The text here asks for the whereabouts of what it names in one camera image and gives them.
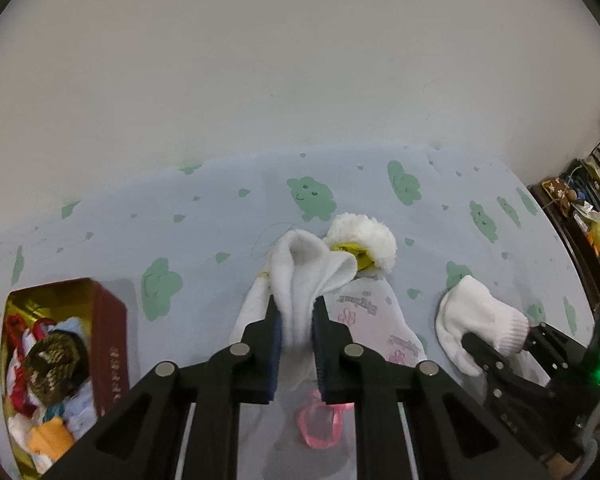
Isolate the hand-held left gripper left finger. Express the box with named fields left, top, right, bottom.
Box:
left=45, top=294, right=284, bottom=480

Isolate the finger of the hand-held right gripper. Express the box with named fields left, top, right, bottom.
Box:
left=522, top=322, right=588, bottom=386
left=461, top=332, right=583, bottom=466

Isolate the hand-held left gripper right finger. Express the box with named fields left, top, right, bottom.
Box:
left=311, top=297, right=551, bottom=480

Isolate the white glove with pink cuff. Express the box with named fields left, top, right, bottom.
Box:
left=435, top=275, right=531, bottom=377

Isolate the red and gold tin box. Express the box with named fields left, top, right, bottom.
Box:
left=0, top=277, right=131, bottom=478

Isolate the orange small sock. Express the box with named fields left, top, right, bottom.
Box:
left=27, top=415, right=76, bottom=461

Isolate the white pink print tissue packet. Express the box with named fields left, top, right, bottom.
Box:
left=325, top=272, right=428, bottom=366

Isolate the pink ribbon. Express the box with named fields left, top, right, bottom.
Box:
left=298, top=389, right=351, bottom=448

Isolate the yellow cloth piece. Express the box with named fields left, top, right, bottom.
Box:
left=330, top=242, right=373, bottom=271

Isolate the dark wooden shelf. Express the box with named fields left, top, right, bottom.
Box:
left=527, top=157, right=600, bottom=311

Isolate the white fluffy yellow sock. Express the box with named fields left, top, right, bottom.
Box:
left=325, top=212, right=397, bottom=275

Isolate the pile of small trinkets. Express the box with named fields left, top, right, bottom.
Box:
left=542, top=132, right=600, bottom=283

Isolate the green cloud print bed sheet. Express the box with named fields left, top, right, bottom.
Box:
left=0, top=142, right=600, bottom=480

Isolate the white blue print cloth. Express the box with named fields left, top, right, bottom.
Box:
left=62, top=380, right=98, bottom=436

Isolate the red ribbon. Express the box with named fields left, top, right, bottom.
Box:
left=2, top=315, right=51, bottom=413

